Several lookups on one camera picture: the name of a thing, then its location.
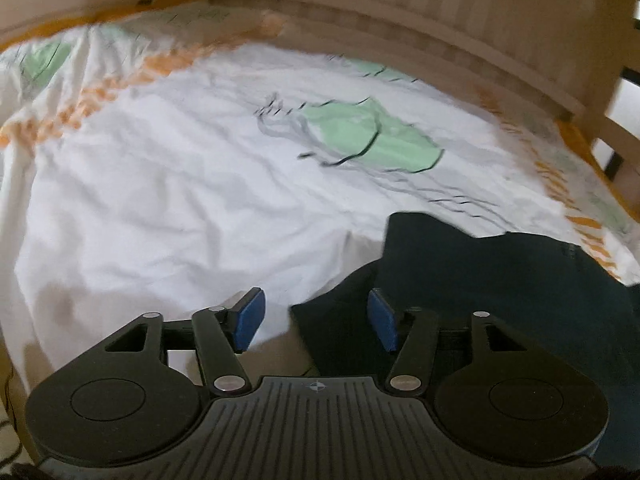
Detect white printed bed sheet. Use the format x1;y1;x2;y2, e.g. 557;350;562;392
0;0;640;411

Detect wooden bed frame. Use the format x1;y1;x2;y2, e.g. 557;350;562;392
0;0;640;201

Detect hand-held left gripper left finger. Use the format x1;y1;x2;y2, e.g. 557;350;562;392
102;287;267;395

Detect dark navy garment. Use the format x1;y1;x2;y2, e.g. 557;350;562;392
290;212;640;480

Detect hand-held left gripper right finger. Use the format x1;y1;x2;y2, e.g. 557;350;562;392
367;287;528;395

